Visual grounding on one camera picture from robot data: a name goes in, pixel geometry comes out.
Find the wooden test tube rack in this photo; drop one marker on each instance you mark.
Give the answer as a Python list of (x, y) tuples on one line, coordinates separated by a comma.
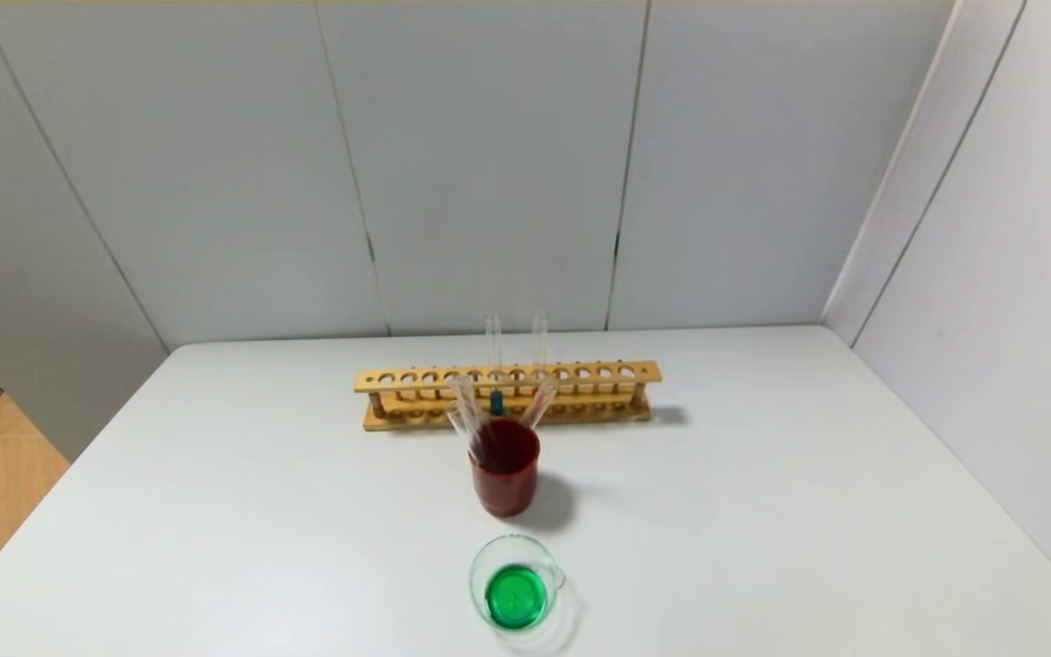
[(398, 379)]

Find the dark red plastic cup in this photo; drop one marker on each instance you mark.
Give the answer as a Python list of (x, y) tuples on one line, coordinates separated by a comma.
[(503, 484)]

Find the test tube with yellow pigment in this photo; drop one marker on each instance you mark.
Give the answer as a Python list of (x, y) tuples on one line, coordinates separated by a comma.
[(542, 401)]

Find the test tube with teal pigment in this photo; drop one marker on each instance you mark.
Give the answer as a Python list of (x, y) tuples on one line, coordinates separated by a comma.
[(493, 338)]

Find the test tube with blue pigment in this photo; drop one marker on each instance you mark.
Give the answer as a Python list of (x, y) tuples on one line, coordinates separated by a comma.
[(463, 433)]

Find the test tube with red pigment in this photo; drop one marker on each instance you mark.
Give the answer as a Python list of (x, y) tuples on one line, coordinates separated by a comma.
[(539, 347)]

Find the clear glass beaker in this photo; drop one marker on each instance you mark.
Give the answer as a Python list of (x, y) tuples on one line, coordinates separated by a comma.
[(516, 598)]

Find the empty glass test tube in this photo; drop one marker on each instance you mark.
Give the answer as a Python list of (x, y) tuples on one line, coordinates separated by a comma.
[(465, 397), (480, 397)]

